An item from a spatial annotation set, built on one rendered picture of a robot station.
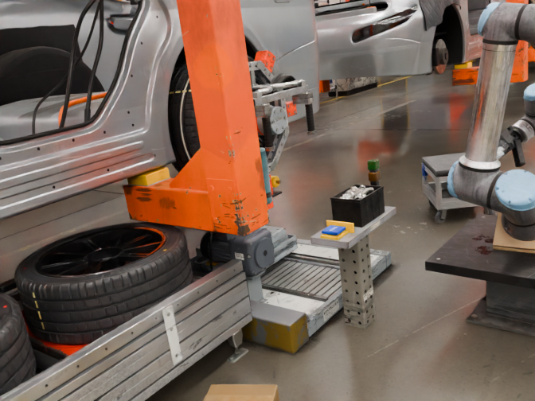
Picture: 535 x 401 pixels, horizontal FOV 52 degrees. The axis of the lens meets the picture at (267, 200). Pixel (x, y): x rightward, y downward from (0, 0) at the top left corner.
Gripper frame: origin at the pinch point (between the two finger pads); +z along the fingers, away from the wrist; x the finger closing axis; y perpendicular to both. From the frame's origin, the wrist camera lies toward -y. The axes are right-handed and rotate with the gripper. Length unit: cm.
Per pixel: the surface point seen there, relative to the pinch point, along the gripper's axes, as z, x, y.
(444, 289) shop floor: 42, -31, -31
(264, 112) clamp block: 61, 11, 76
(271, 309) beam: 110, -6, 11
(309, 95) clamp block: 35, -12, 77
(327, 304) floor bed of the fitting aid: 90, -15, -2
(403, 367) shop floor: 86, 17, -36
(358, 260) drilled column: 71, 6, 4
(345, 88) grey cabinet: -256, -732, 268
